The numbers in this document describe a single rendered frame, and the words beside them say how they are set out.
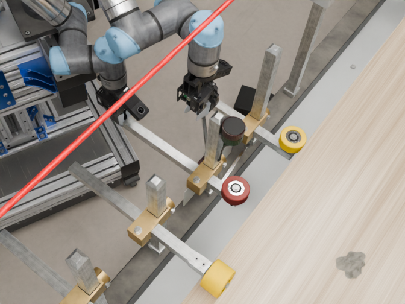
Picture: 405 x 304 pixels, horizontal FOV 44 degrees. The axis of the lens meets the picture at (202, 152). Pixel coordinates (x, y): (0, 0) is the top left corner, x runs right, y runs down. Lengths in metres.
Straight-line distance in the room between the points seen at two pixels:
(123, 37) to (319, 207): 0.72
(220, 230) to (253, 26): 1.68
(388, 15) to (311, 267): 1.37
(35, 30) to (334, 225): 1.03
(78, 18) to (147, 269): 0.74
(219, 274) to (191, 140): 1.39
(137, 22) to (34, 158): 1.30
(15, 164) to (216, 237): 1.05
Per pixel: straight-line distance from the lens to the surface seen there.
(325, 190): 1.49
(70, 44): 1.40
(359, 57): 2.22
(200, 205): 1.63
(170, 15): 1.18
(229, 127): 1.28
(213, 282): 1.26
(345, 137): 1.60
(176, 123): 2.62
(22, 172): 2.32
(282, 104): 1.87
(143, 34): 1.15
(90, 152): 2.31
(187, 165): 1.51
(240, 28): 3.08
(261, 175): 1.79
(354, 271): 1.40
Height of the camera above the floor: 2.18
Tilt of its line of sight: 59 degrees down
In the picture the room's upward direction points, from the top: 6 degrees clockwise
